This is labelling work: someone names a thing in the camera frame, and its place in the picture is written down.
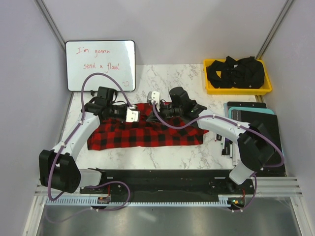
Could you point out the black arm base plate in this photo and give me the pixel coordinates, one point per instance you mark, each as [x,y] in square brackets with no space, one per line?
[169,186]

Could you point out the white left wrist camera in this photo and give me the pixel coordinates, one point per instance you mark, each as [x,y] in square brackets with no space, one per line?
[132,114]

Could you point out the aluminium frame rail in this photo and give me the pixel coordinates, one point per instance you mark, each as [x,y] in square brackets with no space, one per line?
[278,187]

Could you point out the green cap marker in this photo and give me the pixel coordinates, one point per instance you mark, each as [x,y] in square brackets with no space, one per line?
[218,137]

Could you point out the purple cap marker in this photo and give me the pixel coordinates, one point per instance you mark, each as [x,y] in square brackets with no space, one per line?
[227,143]

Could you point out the black shirt in bin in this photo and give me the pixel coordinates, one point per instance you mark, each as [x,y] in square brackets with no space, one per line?
[245,73]

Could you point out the yellow plastic bin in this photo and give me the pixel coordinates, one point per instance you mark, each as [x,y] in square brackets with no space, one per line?
[266,88]

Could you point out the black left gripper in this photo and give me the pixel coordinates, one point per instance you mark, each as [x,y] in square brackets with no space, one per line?
[125,106]

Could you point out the teal notebook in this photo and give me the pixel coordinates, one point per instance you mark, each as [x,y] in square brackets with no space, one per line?
[249,114]

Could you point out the black folder stack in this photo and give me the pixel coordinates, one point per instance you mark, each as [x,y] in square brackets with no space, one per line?
[271,124]

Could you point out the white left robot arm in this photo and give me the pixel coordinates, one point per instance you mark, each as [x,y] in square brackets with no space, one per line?
[58,169]

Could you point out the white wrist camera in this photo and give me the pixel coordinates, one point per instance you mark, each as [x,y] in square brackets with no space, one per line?
[132,114]
[153,97]

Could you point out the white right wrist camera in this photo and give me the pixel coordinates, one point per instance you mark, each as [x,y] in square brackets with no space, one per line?
[153,97]

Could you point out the white dry erase board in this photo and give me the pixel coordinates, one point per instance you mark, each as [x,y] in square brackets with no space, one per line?
[116,58]

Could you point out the white slotted cable duct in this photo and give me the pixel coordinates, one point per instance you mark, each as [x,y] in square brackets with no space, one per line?
[84,201]

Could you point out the red black plaid shirt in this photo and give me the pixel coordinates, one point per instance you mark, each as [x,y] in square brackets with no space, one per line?
[113,133]

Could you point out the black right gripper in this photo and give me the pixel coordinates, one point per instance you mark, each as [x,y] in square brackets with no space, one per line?
[153,117]

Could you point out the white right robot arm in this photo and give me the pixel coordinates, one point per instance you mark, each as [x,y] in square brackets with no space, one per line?
[252,139]

